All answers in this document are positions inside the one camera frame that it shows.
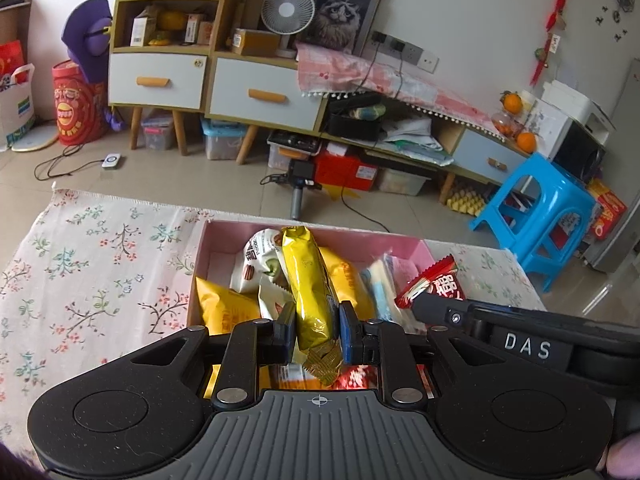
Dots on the yellow snack packet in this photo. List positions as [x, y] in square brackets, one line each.
[225, 310]

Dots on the purple plush toy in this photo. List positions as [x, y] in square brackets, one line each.
[90, 35]

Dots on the pink cardboard box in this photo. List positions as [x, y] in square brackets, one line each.
[220, 245]

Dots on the wide clear storage bin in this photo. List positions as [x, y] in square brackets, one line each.
[402, 182]

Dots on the white blue snack packet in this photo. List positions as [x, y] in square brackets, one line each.
[387, 290]

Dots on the red plastic bag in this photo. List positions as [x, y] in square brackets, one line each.
[10, 57]

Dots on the blue plastic stool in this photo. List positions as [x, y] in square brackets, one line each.
[545, 175]

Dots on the long orange-yellow snack packet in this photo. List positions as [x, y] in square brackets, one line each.
[345, 280]

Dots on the small orange snack packet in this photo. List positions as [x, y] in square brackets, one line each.
[295, 379]

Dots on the gold snack packet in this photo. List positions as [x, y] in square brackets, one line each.
[312, 290]

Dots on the white printed box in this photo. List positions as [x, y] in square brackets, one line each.
[547, 125]

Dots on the red patterned bag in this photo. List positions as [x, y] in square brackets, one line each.
[77, 105]

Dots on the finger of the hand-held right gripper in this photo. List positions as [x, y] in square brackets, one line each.
[450, 315]

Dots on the glass jar of oranges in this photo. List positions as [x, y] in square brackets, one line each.
[505, 124]

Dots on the white desk fan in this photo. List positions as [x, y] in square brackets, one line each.
[287, 10]

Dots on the white round base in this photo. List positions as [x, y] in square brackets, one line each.
[35, 139]

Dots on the white nut snack packet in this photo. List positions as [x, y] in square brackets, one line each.
[275, 300]
[252, 265]

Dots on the floral tablecloth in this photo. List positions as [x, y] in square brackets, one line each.
[100, 270]

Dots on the orange fruit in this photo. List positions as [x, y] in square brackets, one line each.
[526, 142]
[512, 102]

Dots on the red white snack packet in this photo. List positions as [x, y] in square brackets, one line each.
[357, 379]

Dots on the white carton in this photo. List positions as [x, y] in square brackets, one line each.
[140, 31]

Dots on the wooden cabinet white drawer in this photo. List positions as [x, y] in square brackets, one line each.
[260, 97]

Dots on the yellow fruit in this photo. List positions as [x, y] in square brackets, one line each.
[172, 20]

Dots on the black appliance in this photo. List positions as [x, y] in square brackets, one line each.
[580, 152]

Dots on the red snack box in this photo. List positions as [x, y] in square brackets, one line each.
[607, 210]

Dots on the wooden bookshelf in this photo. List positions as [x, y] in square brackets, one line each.
[15, 15]

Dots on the silver refrigerator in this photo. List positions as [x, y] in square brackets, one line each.
[625, 185]

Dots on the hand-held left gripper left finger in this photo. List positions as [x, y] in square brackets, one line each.
[285, 332]

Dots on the black flat device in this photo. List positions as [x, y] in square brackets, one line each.
[295, 141]

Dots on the white storage bin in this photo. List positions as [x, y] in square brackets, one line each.
[280, 159]

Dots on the wall socket row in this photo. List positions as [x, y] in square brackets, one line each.
[410, 52]

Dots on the tall wooden shelf cabinet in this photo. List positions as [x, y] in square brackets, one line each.
[155, 82]

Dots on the white shopping bag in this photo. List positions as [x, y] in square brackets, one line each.
[17, 110]

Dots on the black case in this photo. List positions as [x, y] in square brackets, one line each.
[352, 122]

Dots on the small white device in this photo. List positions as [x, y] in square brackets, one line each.
[112, 161]

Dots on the person's right hand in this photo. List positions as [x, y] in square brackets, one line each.
[627, 460]

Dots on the pink cherry-print cloth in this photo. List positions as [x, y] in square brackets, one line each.
[380, 77]

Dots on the yellow egg tray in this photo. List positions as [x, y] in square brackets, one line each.
[467, 201]

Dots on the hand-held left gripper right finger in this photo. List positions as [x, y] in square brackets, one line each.
[350, 335]

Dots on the framed cat picture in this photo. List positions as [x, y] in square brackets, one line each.
[342, 15]

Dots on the pile of papers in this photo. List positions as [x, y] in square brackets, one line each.
[415, 140]

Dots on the clear bin blue lid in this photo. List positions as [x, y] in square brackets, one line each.
[224, 142]

